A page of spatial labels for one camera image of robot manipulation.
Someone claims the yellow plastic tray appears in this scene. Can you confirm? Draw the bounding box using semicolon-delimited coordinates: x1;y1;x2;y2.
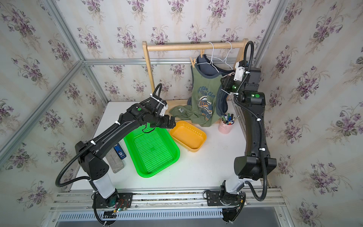
169;121;207;152

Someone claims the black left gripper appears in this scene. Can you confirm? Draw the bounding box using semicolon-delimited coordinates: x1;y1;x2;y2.
151;113;177;128

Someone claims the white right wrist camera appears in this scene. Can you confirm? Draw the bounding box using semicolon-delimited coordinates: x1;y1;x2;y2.
233;66;245;81

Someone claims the pink pen cup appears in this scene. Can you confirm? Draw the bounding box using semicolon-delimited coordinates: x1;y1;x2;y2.
218;113;235;134

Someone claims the navy blue tank top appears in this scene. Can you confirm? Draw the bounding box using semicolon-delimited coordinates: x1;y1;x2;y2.
196;55;233;116

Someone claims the green perforated plastic basket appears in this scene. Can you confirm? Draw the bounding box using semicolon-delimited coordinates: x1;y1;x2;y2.
123;124;180;178

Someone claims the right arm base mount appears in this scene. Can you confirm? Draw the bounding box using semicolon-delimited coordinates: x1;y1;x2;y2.
202;185;246;223

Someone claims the wooden clothes rack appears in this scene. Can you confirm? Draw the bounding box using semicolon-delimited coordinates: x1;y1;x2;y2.
142;38;249;117

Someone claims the white wire hanger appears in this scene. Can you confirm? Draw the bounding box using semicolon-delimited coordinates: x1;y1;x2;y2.
196;42;219;75
210;41;233;70

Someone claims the green graphic tank top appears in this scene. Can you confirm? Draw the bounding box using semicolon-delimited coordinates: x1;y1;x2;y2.
169;66;222;127

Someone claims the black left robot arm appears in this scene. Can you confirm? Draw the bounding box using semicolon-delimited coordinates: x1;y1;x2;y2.
55;84;176;208

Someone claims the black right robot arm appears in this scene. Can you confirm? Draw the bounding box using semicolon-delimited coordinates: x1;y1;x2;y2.
221;41;277;201

